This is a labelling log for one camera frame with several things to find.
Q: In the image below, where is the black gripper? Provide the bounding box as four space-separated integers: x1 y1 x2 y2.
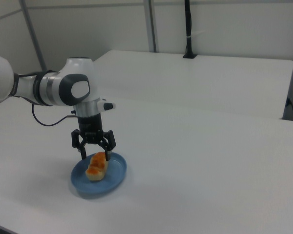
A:
71 114 117 161

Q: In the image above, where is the orange-topped bread loaf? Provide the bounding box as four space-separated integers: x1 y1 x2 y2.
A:
85 151 109 182

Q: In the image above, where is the blue round plate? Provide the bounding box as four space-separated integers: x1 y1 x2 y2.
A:
71 152 127 195

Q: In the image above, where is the white rear table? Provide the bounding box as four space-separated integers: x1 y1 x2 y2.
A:
89 50 293 120

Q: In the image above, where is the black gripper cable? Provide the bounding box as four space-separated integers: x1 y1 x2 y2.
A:
31 103 79 127

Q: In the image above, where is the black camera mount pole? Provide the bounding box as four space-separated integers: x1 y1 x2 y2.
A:
182 0 197 59

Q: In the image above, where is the black wall power cable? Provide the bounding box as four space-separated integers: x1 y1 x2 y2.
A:
285 97 293 121

